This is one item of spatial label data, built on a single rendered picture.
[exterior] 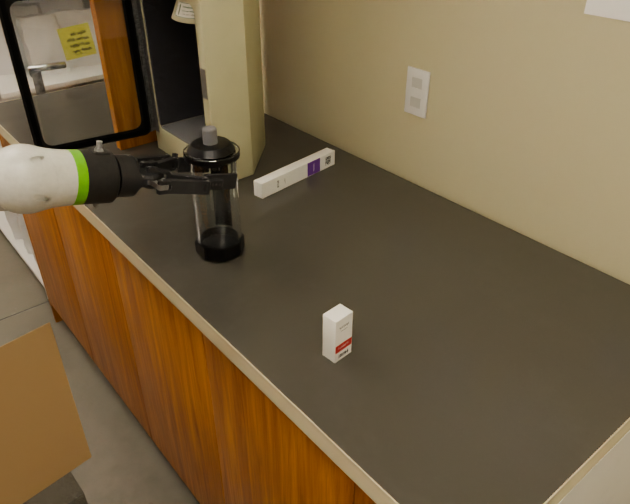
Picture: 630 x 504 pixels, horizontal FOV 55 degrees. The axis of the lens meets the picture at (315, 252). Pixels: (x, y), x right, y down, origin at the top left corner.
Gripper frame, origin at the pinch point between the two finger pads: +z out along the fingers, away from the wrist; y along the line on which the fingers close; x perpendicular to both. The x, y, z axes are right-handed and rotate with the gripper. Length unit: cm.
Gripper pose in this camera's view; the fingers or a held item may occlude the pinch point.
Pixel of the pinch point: (211, 172)
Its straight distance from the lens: 121.3
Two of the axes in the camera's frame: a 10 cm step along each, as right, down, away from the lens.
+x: -2.1, 9.0, 3.9
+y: -6.4, -4.2, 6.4
